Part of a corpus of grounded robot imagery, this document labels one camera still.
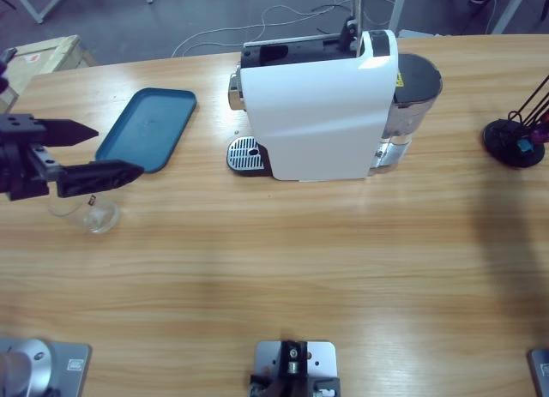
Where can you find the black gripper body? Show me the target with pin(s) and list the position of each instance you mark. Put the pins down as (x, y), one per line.
(21, 157)

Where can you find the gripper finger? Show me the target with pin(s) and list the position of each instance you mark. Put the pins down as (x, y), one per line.
(68, 133)
(98, 178)

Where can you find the clear drinking glass red logo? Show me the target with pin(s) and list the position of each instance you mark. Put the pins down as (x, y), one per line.
(100, 217)

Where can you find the grey coffee machine lever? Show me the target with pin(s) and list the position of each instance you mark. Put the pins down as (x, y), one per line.
(357, 11)

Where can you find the white capsule coffee machine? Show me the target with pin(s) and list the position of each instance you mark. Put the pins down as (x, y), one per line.
(317, 114)

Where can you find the teal coffee capsule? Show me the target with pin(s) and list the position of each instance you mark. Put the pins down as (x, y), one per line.
(523, 147)

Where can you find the purple coffee capsule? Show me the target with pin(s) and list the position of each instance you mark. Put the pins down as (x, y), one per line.
(540, 137)

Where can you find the blue plastic tray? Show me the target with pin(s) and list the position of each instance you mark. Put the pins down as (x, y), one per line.
(146, 122)

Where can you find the wooden shipping crate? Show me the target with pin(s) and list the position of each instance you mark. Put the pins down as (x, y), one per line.
(47, 56)

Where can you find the grey metal clamp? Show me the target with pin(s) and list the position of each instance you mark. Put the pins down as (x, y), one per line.
(9, 53)

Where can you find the black drip tray metal grille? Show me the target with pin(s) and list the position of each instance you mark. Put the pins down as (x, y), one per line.
(244, 154)

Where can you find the clear water tank black lid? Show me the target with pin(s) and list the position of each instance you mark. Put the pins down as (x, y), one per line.
(418, 80)

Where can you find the white metal table frame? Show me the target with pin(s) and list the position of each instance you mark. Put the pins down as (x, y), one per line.
(38, 12)

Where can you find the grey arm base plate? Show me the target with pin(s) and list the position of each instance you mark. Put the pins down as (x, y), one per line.
(64, 367)
(540, 371)

